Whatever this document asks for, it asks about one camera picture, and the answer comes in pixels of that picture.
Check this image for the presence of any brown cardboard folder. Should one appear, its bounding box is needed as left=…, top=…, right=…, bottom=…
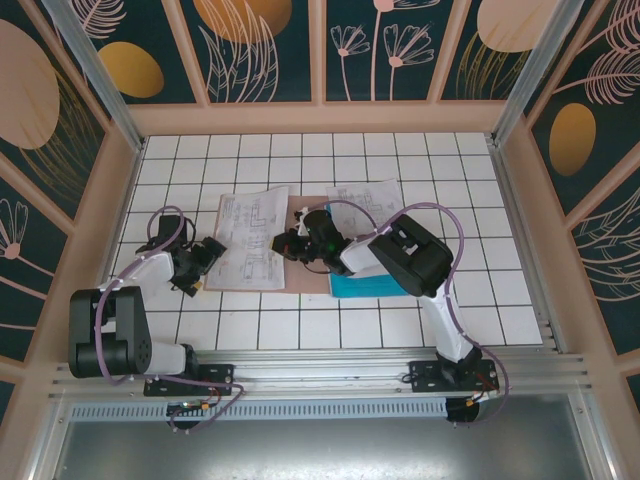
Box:
left=202, top=192, right=404, bottom=297

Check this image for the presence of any small green-lit circuit board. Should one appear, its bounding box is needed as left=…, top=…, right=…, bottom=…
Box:
left=167, top=399, right=211, bottom=416

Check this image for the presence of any grey sheet metal plate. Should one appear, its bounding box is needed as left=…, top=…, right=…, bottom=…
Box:
left=54, top=392, right=596, bottom=480

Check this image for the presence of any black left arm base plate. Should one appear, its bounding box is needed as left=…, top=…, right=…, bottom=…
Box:
left=143, top=363, right=236, bottom=396

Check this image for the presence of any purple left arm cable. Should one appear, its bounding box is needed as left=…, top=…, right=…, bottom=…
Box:
left=97, top=204, right=246, bottom=435

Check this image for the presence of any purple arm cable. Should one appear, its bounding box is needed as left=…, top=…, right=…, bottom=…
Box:
left=97, top=204, right=246, bottom=435
left=324, top=199, right=512, bottom=427

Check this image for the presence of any aluminium mounting rail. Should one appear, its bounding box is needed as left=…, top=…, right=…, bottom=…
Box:
left=49, top=349, right=594, bottom=401

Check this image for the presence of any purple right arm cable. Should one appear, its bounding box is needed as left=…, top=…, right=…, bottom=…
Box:
left=324, top=199, right=512, bottom=427

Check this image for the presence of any grey slotted cable duct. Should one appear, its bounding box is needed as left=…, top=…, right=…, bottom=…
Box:
left=67, top=398, right=449, bottom=421

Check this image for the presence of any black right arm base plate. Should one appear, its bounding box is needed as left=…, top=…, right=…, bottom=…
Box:
left=408, top=358, right=501, bottom=396

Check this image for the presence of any aluminium frame post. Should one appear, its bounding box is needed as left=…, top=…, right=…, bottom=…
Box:
left=42, top=0, right=146, bottom=154
left=489, top=0, right=594, bottom=146

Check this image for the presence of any aluminium side rail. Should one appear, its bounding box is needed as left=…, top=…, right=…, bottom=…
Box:
left=487, top=134, right=569, bottom=356

